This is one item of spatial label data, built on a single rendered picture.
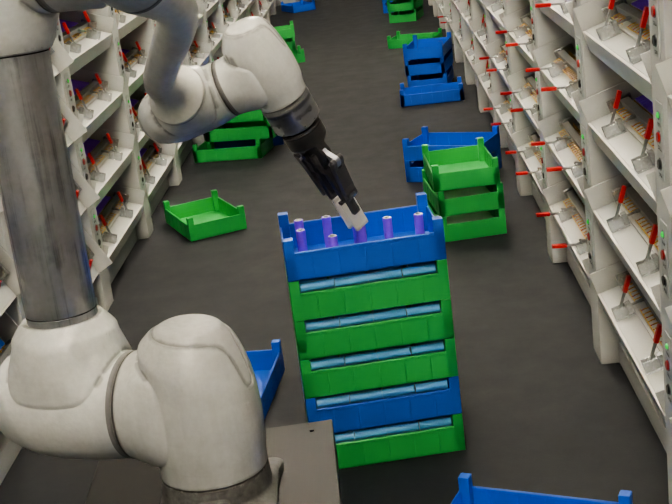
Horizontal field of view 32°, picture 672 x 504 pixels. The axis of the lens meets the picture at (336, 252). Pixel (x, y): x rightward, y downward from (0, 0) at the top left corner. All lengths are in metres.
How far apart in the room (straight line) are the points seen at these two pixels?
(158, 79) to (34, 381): 0.52
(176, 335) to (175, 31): 0.45
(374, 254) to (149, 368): 0.71
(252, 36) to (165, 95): 0.18
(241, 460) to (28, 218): 0.44
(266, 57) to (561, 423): 0.98
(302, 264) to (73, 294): 0.63
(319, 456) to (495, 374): 0.94
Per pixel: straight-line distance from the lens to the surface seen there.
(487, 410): 2.53
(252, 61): 2.00
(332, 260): 2.19
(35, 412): 1.71
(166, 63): 1.85
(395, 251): 2.20
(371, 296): 2.22
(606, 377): 2.64
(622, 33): 2.33
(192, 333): 1.61
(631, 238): 2.36
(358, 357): 2.27
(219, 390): 1.60
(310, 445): 1.86
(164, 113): 2.02
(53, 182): 1.64
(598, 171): 2.56
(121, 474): 1.88
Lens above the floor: 1.12
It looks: 18 degrees down
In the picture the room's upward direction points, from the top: 7 degrees counter-clockwise
